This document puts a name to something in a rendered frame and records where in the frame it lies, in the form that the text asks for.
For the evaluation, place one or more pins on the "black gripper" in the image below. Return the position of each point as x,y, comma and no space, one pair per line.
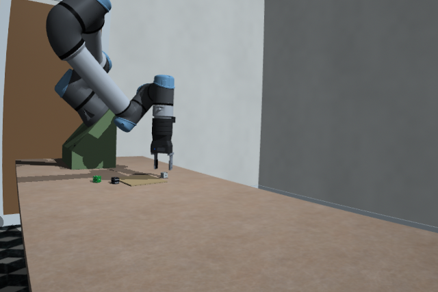
162,132

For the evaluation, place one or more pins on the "tan flat mat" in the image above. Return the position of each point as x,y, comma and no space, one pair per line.
140,180

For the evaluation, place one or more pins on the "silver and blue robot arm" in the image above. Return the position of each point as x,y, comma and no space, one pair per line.
88,88

